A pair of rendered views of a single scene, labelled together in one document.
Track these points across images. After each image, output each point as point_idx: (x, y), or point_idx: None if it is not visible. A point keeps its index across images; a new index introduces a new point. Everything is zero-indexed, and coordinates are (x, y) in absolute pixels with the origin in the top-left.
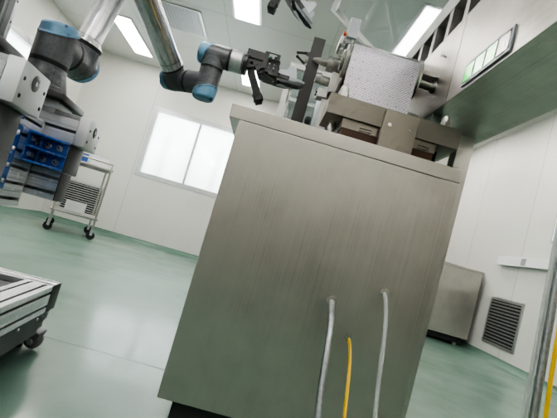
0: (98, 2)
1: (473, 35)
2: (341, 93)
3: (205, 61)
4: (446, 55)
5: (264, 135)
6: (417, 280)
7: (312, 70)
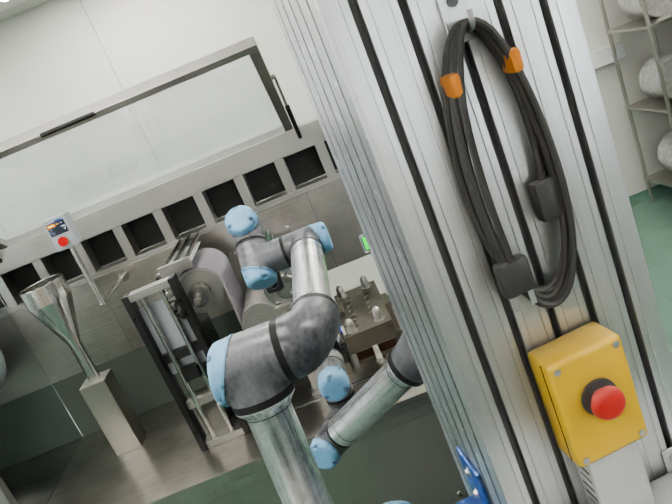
0: (314, 462)
1: (343, 211)
2: (382, 315)
3: (351, 390)
4: (288, 227)
5: None
6: None
7: (195, 317)
